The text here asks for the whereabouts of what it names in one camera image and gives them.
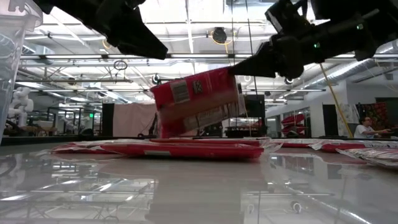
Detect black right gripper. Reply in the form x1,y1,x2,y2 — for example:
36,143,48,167
228,32,315,80

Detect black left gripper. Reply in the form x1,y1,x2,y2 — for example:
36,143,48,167
58,0,169,61

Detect long ceiling light strip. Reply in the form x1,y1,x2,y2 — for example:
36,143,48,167
20,53,398,60

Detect dark shelf with red items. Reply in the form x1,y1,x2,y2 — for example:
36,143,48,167
239,118,269,138

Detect red tilted bins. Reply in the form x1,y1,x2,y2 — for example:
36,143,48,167
280,113,307,137

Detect pink curtain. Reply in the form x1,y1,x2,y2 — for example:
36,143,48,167
113,102,160,138

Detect black tall panel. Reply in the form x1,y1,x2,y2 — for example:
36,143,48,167
101,103,115,137

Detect black door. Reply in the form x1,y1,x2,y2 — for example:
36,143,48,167
322,104,338,137

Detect white patterned cloth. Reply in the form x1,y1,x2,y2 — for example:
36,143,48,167
337,103,361,138

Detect person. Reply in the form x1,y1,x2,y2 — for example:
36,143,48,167
353,116,393,139

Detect colourful floral cloth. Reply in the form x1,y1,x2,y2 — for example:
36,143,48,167
356,101,389,125

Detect clear plastic bin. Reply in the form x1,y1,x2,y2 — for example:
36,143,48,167
0,0,44,144

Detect grey table with casters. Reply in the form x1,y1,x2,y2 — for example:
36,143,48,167
2,119,59,138

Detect black wall monitor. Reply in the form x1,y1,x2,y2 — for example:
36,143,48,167
245,94,266,118

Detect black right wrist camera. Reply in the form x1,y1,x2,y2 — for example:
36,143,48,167
264,0,312,35

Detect yellow hanging cable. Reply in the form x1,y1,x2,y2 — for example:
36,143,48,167
318,63,354,139

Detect silver ventilation duct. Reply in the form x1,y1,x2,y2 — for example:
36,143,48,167
310,58,398,90

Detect black framed glass enclosure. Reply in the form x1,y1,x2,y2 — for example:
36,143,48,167
46,107,103,137

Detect black aluminium table frame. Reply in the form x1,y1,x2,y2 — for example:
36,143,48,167
0,134,398,146

